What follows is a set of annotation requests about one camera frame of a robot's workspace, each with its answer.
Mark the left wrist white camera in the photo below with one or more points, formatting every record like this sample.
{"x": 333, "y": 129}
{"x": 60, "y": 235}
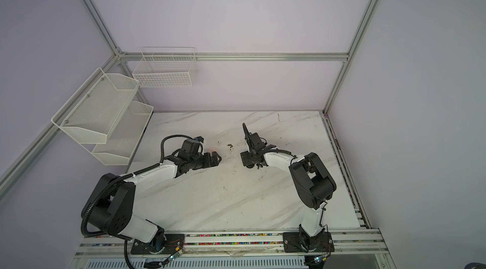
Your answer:
{"x": 198, "y": 145}

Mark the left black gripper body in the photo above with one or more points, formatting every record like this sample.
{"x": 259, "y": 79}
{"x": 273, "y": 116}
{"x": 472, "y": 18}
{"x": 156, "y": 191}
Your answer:
{"x": 198, "y": 162}

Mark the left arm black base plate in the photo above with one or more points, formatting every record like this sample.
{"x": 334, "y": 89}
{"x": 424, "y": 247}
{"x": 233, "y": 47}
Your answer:
{"x": 167, "y": 244}

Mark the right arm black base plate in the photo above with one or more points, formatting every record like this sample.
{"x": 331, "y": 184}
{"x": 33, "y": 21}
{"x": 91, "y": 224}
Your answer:
{"x": 307, "y": 242}

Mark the aluminium front rail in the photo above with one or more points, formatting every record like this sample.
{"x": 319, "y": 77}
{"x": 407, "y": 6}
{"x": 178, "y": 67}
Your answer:
{"x": 262, "y": 243}

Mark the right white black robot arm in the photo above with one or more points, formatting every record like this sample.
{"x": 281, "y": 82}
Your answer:
{"x": 313, "y": 182}

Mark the white wire basket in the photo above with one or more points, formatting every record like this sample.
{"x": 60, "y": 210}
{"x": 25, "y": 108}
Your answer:
{"x": 166, "y": 67}

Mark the lower white mesh shelf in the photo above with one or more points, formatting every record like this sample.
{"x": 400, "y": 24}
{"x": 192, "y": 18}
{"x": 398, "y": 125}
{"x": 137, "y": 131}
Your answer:
{"x": 124, "y": 140}

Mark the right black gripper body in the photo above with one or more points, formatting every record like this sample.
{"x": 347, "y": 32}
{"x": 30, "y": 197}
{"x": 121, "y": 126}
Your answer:
{"x": 252, "y": 145}

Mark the upper white mesh shelf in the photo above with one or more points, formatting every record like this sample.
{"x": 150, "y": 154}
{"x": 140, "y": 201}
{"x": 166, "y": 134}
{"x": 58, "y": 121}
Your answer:
{"x": 91, "y": 115}

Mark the white mesh shelf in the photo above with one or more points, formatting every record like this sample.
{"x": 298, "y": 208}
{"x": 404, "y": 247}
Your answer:
{"x": 91, "y": 115}
{"x": 124, "y": 140}

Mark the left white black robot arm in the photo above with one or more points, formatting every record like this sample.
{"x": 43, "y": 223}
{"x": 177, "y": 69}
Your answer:
{"x": 109, "y": 209}

